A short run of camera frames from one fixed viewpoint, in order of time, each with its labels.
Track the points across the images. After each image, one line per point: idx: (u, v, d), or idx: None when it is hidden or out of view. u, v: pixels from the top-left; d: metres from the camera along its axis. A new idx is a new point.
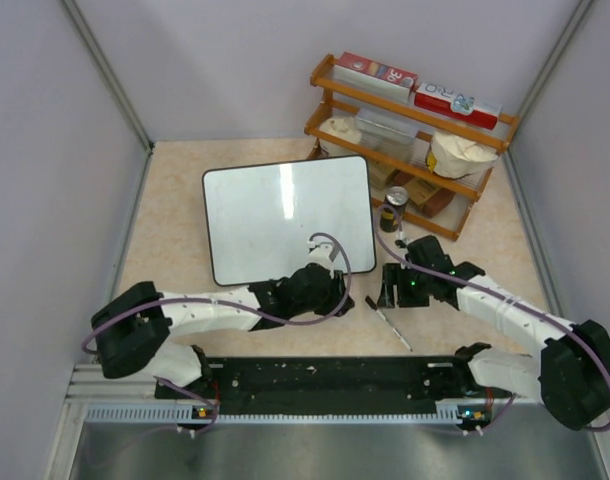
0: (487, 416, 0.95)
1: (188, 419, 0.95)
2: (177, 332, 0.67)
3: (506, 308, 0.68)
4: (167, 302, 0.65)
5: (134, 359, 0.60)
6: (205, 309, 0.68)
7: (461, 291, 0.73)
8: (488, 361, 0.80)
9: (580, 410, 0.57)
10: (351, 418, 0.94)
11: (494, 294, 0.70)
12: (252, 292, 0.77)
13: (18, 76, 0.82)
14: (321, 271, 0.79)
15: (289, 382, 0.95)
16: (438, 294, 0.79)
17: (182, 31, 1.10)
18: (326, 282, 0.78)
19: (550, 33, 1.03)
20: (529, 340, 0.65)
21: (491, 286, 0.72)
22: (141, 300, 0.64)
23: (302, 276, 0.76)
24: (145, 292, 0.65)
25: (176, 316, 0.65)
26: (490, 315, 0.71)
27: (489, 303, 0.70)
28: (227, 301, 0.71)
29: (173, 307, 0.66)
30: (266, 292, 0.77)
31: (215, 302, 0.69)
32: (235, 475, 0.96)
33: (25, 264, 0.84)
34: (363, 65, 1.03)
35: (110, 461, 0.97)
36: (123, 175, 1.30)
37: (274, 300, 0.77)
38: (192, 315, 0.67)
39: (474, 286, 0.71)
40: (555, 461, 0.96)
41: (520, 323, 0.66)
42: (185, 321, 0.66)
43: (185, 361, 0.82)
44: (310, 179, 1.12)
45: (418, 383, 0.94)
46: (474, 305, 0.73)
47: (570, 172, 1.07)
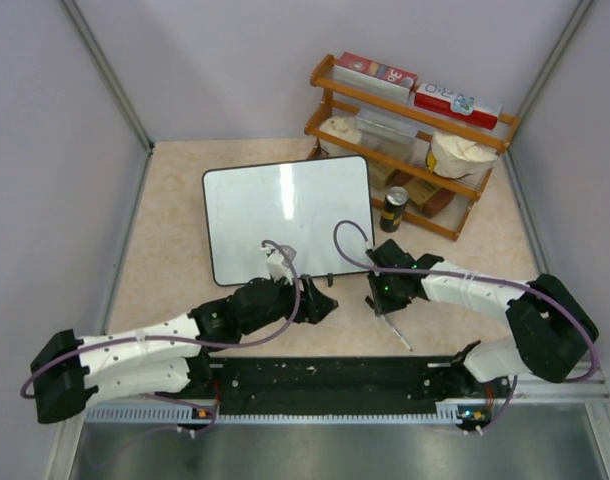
0: (487, 416, 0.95)
1: (188, 419, 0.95)
2: (108, 374, 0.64)
3: (468, 283, 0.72)
4: (84, 351, 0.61)
5: (65, 406, 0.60)
6: (131, 349, 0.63)
7: (426, 280, 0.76)
8: (478, 354, 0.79)
9: (559, 361, 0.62)
10: (351, 419, 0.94)
11: (455, 274, 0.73)
12: (191, 317, 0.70)
13: (19, 76, 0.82)
14: (265, 286, 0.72)
15: (289, 382, 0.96)
16: (408, 290, 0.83)
17: (182, 31, 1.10)
18: (271, 300, 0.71)
19: (551, 33, 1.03)
20: (497, 308, 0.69)
21: (451, 268, 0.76)
22: (60, 350, 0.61)
23: (242, 296, 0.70)
24: (66, 341, 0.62)
25: (95, 365, 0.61)
26: (458, 297, 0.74)
27: (452, 284, 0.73)
28: (155, 338, 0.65)
29: (95, 353, 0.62)
30: (208, 316, 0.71)
31: (141, 340, 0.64)
32: (235, 475, 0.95)
33: (24, 264, 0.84)
34: (364, 65, 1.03)
35: (110, 461, 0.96)
36: (123, 175, 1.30)
37: (218, 324, 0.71)
38: (115, 359, 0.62)
39: (435, 272, 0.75)
40: (556, 461, 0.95)
41: (484, 294, 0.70)
42: (110, 366, 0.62)
43: (162, 375, 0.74)
44: (309, 180, 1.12)
45: (418, 384, 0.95)
46: (441, 291, 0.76)
47: (570, 172, 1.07)
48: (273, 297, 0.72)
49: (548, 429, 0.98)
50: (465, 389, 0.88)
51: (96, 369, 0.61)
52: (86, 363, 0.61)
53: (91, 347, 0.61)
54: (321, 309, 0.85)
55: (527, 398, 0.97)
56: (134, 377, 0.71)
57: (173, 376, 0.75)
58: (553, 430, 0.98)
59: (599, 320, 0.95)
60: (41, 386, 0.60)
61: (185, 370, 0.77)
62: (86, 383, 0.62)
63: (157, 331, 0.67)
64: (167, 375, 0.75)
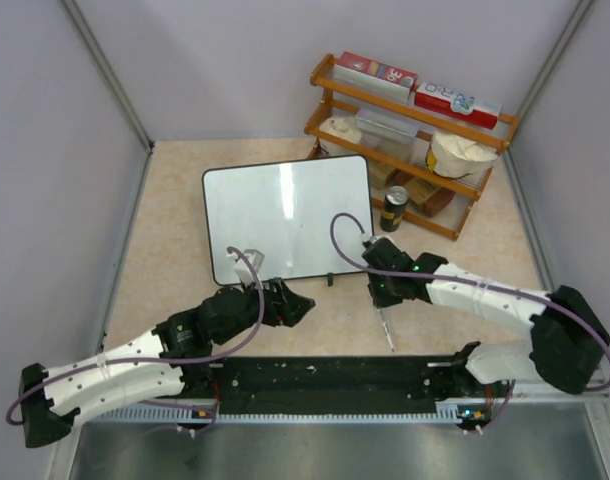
0: (487, 416, 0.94)
1: (188, 418, 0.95)
2: (81, 399, 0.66)
3: (482, 293, 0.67)
4: (47, 384, 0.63)
5: (45, 432, 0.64)
6: (94, 376, 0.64)
7: (431, 285, 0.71)
8: (481, 358, 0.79)
9: (579, 375, 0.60)
10: (351, 418, 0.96)
11: (466, 282, 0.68)
12: (156, 334, 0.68)
13: (19, 75, 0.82)
14: (233, 294, 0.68)
15: (289, 382, 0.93)
16: (408, 293, 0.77)
17: (182, 31, 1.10)
18: (239, 309, 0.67)
19: (551, 33, 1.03)
20: (512, 320, 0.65)
21: (459, 273, 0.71)
22: (28, 384, 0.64)
23: (209, 307, 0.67)
24: (30, 375, 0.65)
25: (59, 396, 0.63)
26: (467, 304, 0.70)
27: (463, 292, 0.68)
28: (115, 362, 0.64)
29: (59, 384, 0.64)
30: (175, 330, 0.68)
31: (102, 366, 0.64)
32: (235, 475, 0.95)
33: (24, 263, 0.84)
34: (364, 64, 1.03)
35: (110, 461, 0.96)
36: (123, 175, 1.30)
37: (184, 338, 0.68)
38: (79, 387, 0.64)
39: (442, 278, 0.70)
40: (556, 461, 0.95)
41: (500, 305, 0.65)
42: (75, 394, 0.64)
43: (153, 384, 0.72)
44: (309, 179, 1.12)
45: (418, 383, 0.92)
46: (448, 297, 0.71)
47: (571, 171, 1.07)
48: (241, 307, 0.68)
49: (549, 429, 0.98)
50: (466, 391, 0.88)
51: (61, 401, 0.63)
52: (51, 396, 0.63)
53: (51, 380, 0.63)
54: (297, 309, 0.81)
55: (526, 397, 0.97)
56: (118, 392, 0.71)
57: (163, 383, 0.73)
58: (553, 429, 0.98)
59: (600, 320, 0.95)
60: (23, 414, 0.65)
61: (178, 374, 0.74)
62: (59, 411, 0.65)
63: (120, 352, 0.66)
64: (158, 383, 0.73)
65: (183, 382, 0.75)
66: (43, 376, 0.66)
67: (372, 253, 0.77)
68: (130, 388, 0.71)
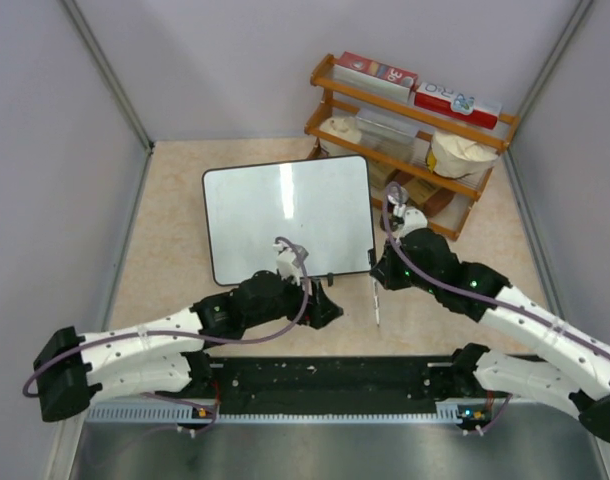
0: (487, 416, 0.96)
1: (188, 418, 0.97)
2: (112, 370, 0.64)
3: (556, 339, 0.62)
4: (86, 347, 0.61)
5: (67, 404, 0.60)
6: (133, 345, 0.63)
7: (492, 312, 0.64)
8: (499, 371, 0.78)
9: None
10: (351, 418, 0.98)
11: (540, 322, 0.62)
12: (193, 311, 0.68)
13: (19, 75, 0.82)
14: (269, 279, 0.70)
15: (288, 382, 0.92)
16: (456, 305, 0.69)
17: (182, 31, 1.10)
18: (277, 292, 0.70)
19: (551, 33, 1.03)
20: (581, 374, 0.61)
21: (526, 306, 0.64)
22: (62, 348, 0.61)
23: (246, 289, 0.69)
24: (67, 338, 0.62)
25: (97, 361, 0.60)
26: (528, 340, 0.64)
27: (533, 330, 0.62)
28: (157, 333, 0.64)
29: (97, 350, 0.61)
30: (212, 308, 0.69)
31: (143, 336, 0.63)
32: (235, 475, 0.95)
33: (24, 263, 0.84)
34: (364, 64, 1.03)
35: (109, 462, 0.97)
36: (123, 175, 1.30)
37: (221, 317, 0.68)
38: (118, 354, 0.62)
39: (510, 309, 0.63)
40: (556, 461, 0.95)
41: (575, 358, 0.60)
42: (112, 362, 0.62)
43: (165, 374, 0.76)
44: (309, 180, 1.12)
45: (418, 383, 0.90)
46: (507, 326, 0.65)
47: (570, 171, 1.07)
48: (279, 289, 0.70)
49: (548, 429, 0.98)
50: (467, 391, 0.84)
51: (98, 366, 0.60)
52: (88, 360, 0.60)
53: (92, 343, 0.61)
54: (325, 313, 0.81)
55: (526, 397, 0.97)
56: (136, 375, 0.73)
57: (174, 375, 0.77)
58: (553, 429, 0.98)
59: (600, 320, 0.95)
60: (45, 382, 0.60)
61: (187, 368, 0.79)
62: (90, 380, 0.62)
63: (159, 325, 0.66)
64: (170, 373, 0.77)
65: (189, 380, 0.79)
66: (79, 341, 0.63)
67: (425, 249, 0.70)
68: (147, 374, 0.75)
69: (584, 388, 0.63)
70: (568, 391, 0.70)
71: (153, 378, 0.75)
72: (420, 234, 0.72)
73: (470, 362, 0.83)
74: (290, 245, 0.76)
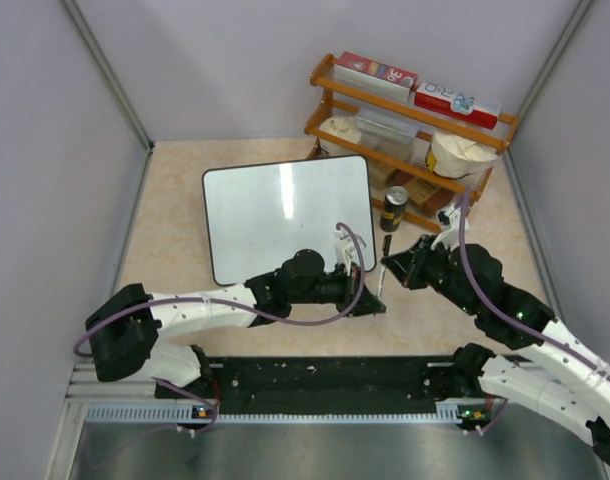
0: (487, 416, 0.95)
1: (188, 419, 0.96)
2: (172, 331, 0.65)
3: (600, 381, 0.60)
4: (156, 304, 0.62)
5: (127, 362, 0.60)
6: (198, 308, 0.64)
7: (538, 348, 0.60)
8: (507, 382, 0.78)
9: None
10: (351, 418, 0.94)
11: (586, 363, 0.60)
12: (248, 286, 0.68)
13: (18, 74, 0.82)
14: (314, 257, 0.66)
15: (288, 382, 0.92)
16: (491, 329, 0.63)
17: (182, 31, 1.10)
18: (320, 272, 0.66)
19: (550, 33, 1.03)
20: None
21: (569, 342, 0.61)
22: (130, 302, 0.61)
23: (290, 268, 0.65)
24: (135, 294, 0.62)
25: (166, 320, 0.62)
26: (567, 378, 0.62)
27: (578, 372, 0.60)
28: (219, 300, 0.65)
29: (164, 308, 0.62)
30: (262, 288, 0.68)
31: (208, 302, 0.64)
32: (236, 474, 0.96)
33: (25, 264, 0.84)
34: (363, 65, 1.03)
35: (109, 461, 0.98)
36: (123, 175, 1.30)
37: (271, 296, 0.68)
38: (183, 316, 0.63)
39: (557, 348, 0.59)
40: (555, 462, 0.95)
41: None
42: (178, 322, 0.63)
43: (184, 363, 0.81)
44: (309, 180, 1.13)
45: (418, 383, 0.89)
46: (547, 361, 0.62)
47: (571, 172, 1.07)
48: (322, 269, 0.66)
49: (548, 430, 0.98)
50: (467, 391, 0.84)
51: (167, 324, 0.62)
52: (158, 317, 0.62)
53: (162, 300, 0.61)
54: (360, 305, 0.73)
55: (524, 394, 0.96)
56: (169, 356, 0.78)
57: (192, 364, 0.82)
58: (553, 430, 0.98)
59: (599, 320, 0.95)
60: (103, 338, 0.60)
61: (200, 363, 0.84)
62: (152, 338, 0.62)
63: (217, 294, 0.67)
64: (189, 364, 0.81)
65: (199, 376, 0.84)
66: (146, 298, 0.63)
67: (477, 273, 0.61)
68: (174, 357, 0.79)
69: None
70: (585, 419, 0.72)
71: (176, 363, 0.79)
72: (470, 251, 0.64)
73: (474, 365, 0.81)
74: (349, 234, 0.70)
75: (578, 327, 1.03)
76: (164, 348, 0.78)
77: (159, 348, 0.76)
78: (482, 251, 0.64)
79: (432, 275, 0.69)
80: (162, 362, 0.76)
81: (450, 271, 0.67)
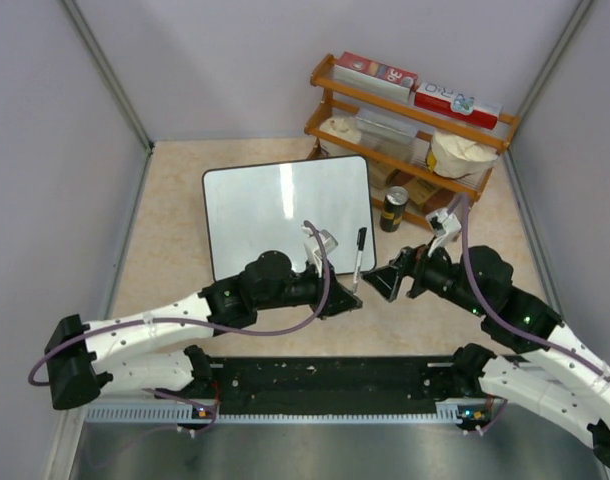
0: (487, 416, 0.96)
1: (188, 419, 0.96)
2: (118, 359, 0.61)
3: (605, 387, 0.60)
4: (91, 336, 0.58)
5: (78, 393, 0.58)
6: (139, 333, 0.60)
7: (543, 354, 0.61)
8: (508, 383, 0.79)
9: None
10: (351, 418, 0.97)
11: (592, 368, 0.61)
12: (202, 297, 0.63)
13: (19, 75, 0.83)
14: (276, 260, 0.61)
15: (288, 382, 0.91)
16: (497, 334, 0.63)
17: (182, 31, 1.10)
18: (286, 275, 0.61)
19: (550, 33, 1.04)
20: None
21: (576, 348, 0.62)
22: (67, 336, 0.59)
23: (253, 272, 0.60)
24: (70, 327, 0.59)
25: (102, 351, 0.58)
26: (572, 382, 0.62)
27: (583, 377, 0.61)
28: (161, 321, 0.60)
29: (101, 338, 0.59)
30: (222, 295, 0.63)
31: (149, 324, 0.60)
32: (235, 475, 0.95)
33: (25, 263, 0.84)
34: (363, 65, 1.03)
35: (110, 462, 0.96)
36: (123, 175, 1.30)
37: (231, 302, 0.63)
38: (123, 343, 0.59)
39: (565, 354, 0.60)
40: (556, 462, 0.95)
41: None
42: (118, 351, 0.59)
43: (169, 371, 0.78)
44: (311, 178, 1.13)
45: (418, 384, 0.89)
46: (553, 366, 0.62)
47: (571, 172, 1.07)
48: (289, 270, 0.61)
49: (548, 430, 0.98)
50: (467, 392, 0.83)
51: (103, 355, 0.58)
52: (93, 349, 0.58)
53: (96, 332, 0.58)
54: (336, 303, 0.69)
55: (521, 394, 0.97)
56: (144, 369, 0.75)
57: (179, 371, 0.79)
58: (554, 429, 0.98)
59: (599, 320, 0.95)
60: (54, 372, 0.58)
61: (191, 367, 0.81)
62: (100, 367, 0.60)
63: (164, 311, 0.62)
64: (174, 371, 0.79)
65: (193, 379, 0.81)
66: (83, 329, 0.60)
67: (487, 279, 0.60)
68: (153, 368, 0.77)
69: None
70: (587, 422, 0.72)
71: (158, 372, 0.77)
72: (480, 254, 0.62)
73: (474, 364, 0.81)
74: (313, 232, 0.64)
75: (578, 327, 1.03)
76: (136, 363, 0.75)
77: (128, 365, 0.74)
78: (493, 255, 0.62)
79: (434, 281, 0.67)
80: (136, 378, 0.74)
81: (453, 277, 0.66)
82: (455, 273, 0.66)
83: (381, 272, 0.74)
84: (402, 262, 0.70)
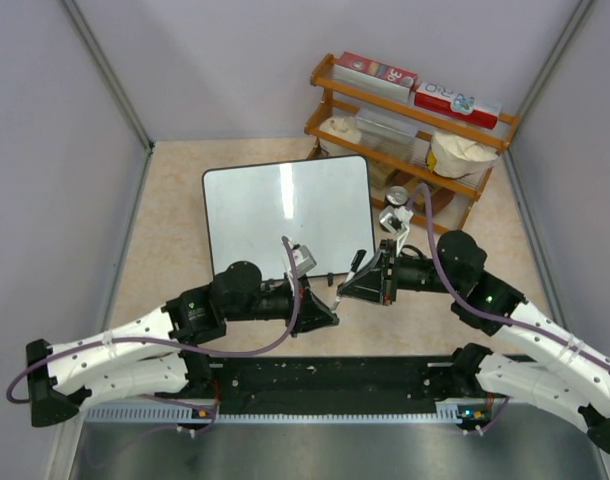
0: (487, 416, 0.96)
1: (188, 419, 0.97)
2: (85, 379, 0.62)
3: (573, 357, 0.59)
4: (51, 360, 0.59)
5: (52, 411, 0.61)
6: (99, 354, 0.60)
7: (507, 330, 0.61)
8: (502, 376, 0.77)
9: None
10: (351, 418, 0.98)
11: (556, 339, 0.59)
12: (165, 311, 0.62)
13: (19, 74, 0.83)
14: (244, 272, 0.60)
15: (289, 382, 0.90)
16: (470, 318, 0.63)
17: (181, 30, 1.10)
18: (255, 288, 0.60)
19: (550, 33, 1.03)
20: (595, 394, 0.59)
21: (540, 322, 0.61)
22: (32, 360, 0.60)
23: (221, 283, 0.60)
24: (34, 352, 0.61)
25: (62, 375, 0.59)
26: (542, 357, 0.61)
27: (549, 349, 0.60)
28: (121, 340, 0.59)
29: (63, 362, 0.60)
30: (186, 308, 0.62)
31: (107, 345, 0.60)
32: (235, 475, 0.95)
33: (25, 263, 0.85)
34: (364, 64, 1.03)
35: (110, 462, 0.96)
36: (123, 175, 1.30)
37: (195, 316, 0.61)
38: (83, 365, 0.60)
39: (526, 328, 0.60)
40: (555, 461, 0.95)
41: (589, 378, 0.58)
42: (79, 373, 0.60)
43: (160, 377, 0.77)
44: (306, 181, 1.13)
45: (418, 383, 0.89)
46: (522, 343, 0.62)
47: (570, 171, 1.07)
48: (259, 283, 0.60)
49: (548, 429, 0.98)
50: (467, 392, 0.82)
51: (64, 379, 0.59)
52: (54, 374, 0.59)
53: (55, 356, 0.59)
54: (312, 321, 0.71)
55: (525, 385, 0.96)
56: (128, 379, 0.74)
57: (169, 377, 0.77)
58: (554, 429, 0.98)
59: (599, 320, 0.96)
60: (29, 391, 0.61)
61: (183, 370, 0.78)
62: (69, 388, 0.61)
63: (126, 330, 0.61)
64: (165, 377, 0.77)
65: (187, 381, 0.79)
66: (48, 353, 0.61)
67: (462, 263, 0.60)
68: (139, 377, 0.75)
69: (598, 406, 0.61)
70: (577, 405, 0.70)
71: (147, 381, 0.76)
72: (454, 238, 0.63)
73: (473, 363, 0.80)
74: (287, 250, 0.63)
75: (578, 326, 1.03)
76: (118, 373, 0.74)
77: (110, 377, 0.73)
78: (468, 240, 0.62)
79: (411, 279, 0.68)
80: (116, 392, 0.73)
81: (427, 270, 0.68)
82: (427, 265, 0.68)
83: (358, 281, 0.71)
84: (382, 264, 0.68)
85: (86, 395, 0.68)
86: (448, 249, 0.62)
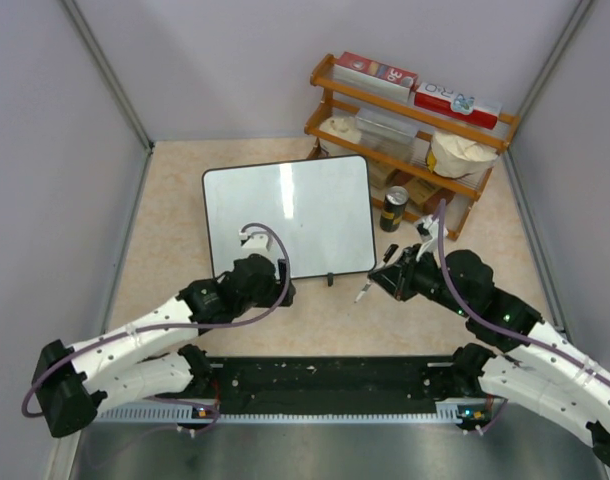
0: (487, 416, 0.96)
1: (188, 419, 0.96)
2: (107, 376, 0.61)
3: (588, 380, 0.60)
4: (76, 356, 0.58)
5: (74, 414, 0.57)
6: (126, 345, 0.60)
7: (526, 350, 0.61)
8: (506, 382, 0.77)
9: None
10: (351, 418, 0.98)
11: (571, 361, 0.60)
12: (181, 298, 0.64)
13: (19, 74, 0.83)
14: (262, 260, 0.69)
15: (289, 382, 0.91)
16: (487, 338, 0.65)
17: (181, 30, 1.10)
18: (273, 273, 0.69)
19: (550, 32, 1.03)
20: (607, 416, 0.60)
21: (556, 343, 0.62)
22: (52, 361, 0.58)
23: (245, 267, 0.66)
24: (56, 352, 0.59)
25: (91, 368, 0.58)
26: (555, 377, 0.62)
27: (564, 370, 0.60)
28: (147, 328, 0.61)
29: (88, 358, 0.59)
30: (200, 293, 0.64)
31: (133, 334, 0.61)
32: (235, 475, 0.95)
33: (25, 263, 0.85)
34: (364, 64, 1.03)
35: (111, 461, 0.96)
36: (123, 175, 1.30)
37: (210, 299, 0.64)
38: (110, 358, 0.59)
39: (544, 348, 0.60)
40: (556, 461, 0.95)
41: (603, 401, 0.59)
42: (106, 367, 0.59)
43: (166, 374, 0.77)
44: (308, 181, 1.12)
45: (418, 383, 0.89)
46: (536, 363, 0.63)
47: (570, 171, 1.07)
48: (274, 269, 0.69)
49: (548, 430, 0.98)
50: (467, 391, 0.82)
51: (93, 373, 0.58)
52: (81, 369, 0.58)
53: (81, 350, 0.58)
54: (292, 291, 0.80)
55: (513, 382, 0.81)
56: (138, 379, 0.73)
57: (175, 374, 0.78)
58: (554, 430, 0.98)
59: (599, 320, 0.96)
60: (45, 397, 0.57)
61: (187, 366, 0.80)
62: (91, 387, 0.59)
63: (147, 320, 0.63)
64: (171, 374, 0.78)
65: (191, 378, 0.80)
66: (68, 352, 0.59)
67: (468, 279, 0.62)
68: (148, 376, 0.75)
69: (608, 425, 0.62)
70: (586, 420, 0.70)
71: (154, 379, 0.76)
72: (460, 257, 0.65)
73: (474, 364, 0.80)
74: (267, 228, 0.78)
75: (578, 327, 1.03)
76: (127, 375, 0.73)
77: (120, 379, 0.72)
78: (473, 257, 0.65)
79: (423, 285, 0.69)
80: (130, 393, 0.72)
81: (439, 279, 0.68)
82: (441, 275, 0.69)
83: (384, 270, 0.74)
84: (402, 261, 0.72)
85: (103, 396, 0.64)
86: (454, 267, 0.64)
